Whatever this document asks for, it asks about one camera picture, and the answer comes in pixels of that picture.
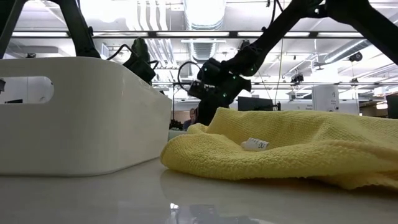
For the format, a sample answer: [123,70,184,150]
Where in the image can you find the dark cabinet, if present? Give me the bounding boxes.
[386,94,398,119]

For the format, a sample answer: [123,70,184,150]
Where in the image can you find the white plastic bin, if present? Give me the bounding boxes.
[0,56,173,177]

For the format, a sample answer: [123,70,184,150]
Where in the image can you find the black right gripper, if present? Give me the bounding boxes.
[197,76,252,127]

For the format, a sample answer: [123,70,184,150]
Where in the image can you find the light green microfiber towel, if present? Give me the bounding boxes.
[168,129,188,141]

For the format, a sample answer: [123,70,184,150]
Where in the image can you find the white box with arrow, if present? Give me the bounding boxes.
[312,85,340,112]

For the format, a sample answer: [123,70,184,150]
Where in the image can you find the black dome camera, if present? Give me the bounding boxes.
[348,51,364,63]

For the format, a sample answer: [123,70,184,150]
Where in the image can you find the yellow microfiber towel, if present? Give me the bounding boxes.
[160,107,398,191]

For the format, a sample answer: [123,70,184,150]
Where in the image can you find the black flat monitor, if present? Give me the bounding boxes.
[238,96,274,112]

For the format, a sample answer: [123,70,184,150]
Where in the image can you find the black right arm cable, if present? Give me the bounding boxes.
[177,60,203,91]

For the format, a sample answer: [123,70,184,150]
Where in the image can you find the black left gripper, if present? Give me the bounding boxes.
[123,55,157,86]

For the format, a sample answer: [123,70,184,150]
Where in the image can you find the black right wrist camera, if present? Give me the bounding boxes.
[187,80,208,100]

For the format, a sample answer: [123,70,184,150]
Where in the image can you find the dark leafy plant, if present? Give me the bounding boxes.
[169,119,184,131]

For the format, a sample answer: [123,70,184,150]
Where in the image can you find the person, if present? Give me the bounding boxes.
[182,107,200,131]

